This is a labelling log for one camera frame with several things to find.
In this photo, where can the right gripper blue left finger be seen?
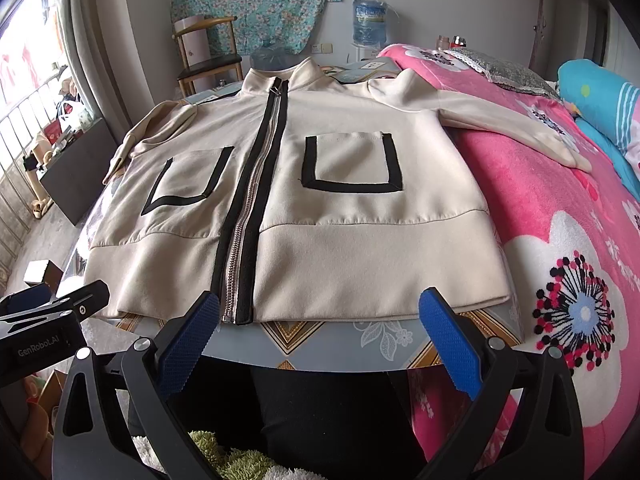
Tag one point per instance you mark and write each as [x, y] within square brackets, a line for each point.
[154, 369]

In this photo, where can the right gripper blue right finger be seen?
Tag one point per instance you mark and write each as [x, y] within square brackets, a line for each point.
[483, 368]

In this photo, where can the cream zip jacket black trim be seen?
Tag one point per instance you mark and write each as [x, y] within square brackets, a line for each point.
[310, 189]

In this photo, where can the brown cardboard box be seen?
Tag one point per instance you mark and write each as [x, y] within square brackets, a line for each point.
[43, 272]

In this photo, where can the pink floral blanket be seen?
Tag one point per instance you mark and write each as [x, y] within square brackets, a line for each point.
[572, 243]

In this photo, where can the dark grey cabinet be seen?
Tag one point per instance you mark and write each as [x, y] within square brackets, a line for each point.
[74, 178]

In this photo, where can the blue striped pillow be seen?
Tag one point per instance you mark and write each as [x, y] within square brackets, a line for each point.
[609, 103]

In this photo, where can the grey silver cushion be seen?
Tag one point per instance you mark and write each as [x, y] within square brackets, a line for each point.
[505, 74]

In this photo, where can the pink cylinder bin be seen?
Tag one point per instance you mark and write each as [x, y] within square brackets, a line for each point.
[195, 44]

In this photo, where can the grey curtain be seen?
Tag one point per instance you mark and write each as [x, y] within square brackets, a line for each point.
[98, 40]

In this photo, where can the blue water bottle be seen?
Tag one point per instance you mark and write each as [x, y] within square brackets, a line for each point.
[369, 23]

